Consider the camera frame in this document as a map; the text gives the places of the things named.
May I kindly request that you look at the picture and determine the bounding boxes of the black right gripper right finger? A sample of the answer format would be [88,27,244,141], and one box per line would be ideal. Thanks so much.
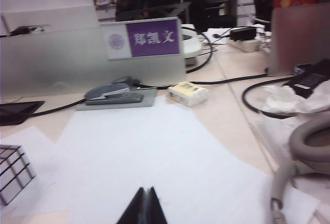
[145,186,168,224]

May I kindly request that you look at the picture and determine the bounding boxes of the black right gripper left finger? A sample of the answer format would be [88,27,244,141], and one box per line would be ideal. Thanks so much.
[115,187,148,224]

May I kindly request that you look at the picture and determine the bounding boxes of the large white paper sheet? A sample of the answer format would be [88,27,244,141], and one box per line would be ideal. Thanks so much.
[51,96,321,224]

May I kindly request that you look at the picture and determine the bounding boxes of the grey stapler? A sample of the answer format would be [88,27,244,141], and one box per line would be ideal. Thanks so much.
[84,75,144,106]

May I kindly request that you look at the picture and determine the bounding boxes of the silver mirror cube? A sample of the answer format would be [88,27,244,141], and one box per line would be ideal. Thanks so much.
[0,144,37,206]

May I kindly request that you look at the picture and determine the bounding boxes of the printed paper document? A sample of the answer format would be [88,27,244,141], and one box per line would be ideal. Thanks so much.
[249,117,330,224]

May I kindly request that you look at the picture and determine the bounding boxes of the black tablet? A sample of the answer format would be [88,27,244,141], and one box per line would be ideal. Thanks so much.
[0,101,45,126]

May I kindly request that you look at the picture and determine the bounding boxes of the grey headphones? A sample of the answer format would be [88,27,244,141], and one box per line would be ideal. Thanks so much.
[270,117,330,224]

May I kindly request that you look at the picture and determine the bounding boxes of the crumpled white tissue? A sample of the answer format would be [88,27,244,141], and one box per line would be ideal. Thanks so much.
[261,83,330,114]

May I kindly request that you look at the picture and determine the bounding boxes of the white rounded stand base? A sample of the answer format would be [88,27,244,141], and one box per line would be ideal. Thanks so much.
[181,24,203,66]

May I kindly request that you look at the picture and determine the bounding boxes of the frosted glass desk partition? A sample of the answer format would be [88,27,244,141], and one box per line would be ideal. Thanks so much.
[0,17,187,98]

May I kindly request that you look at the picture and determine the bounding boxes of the purple white name plate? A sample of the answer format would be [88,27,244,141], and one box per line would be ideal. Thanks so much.
[102,17,181,61]

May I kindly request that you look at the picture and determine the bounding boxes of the white power strip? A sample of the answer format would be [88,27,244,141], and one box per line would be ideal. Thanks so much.
[226,39,261,53]

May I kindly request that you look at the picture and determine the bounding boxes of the black plug adapter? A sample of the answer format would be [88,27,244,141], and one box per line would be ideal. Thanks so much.
[229,27,257,42]

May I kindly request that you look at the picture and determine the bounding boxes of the black power adapter brick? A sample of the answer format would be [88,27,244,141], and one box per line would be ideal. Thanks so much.
[287,58,330,99]

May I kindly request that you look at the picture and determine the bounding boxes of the small black desk object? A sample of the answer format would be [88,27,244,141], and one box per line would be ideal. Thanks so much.
[9,25,50,37]

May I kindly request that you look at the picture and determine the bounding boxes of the silver metal panel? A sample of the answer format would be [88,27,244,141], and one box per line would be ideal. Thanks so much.
[267,3,330,76]

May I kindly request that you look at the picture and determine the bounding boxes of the thick black cable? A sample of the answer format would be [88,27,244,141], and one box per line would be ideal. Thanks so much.
[31,73,268,118]

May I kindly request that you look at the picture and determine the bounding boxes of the black cable loop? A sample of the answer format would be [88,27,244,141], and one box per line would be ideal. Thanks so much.
[185,31,213,74]
[242,75,300,119]

